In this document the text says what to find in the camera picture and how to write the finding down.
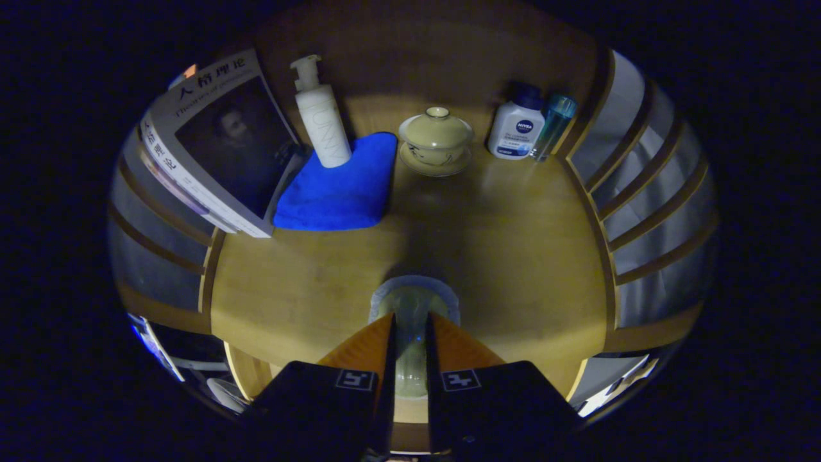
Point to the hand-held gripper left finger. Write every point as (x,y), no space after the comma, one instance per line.
(321,404)

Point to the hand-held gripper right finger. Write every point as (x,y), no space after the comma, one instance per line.
(500,404)

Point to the white wool polishing pad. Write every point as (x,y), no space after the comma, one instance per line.
(410,301)

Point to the wooden countertop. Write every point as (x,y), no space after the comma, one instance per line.
(500,256)

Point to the wooden cabinet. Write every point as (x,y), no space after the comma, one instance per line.
(436,51)

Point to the blue folded cloth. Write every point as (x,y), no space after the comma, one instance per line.
(340,192)

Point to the purple and white book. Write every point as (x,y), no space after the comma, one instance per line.
(170,189)

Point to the lidded ceramic teacup with saucer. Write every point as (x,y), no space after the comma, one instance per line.
(436,138)

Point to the white lotion bottle blue cap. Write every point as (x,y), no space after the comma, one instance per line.
(516,128)

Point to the white book with dark cover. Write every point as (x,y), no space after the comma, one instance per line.
(231,141)

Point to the white pump bottle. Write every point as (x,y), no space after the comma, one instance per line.
(324,122)

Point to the teal slim bottle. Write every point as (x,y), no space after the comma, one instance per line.
(553,125)

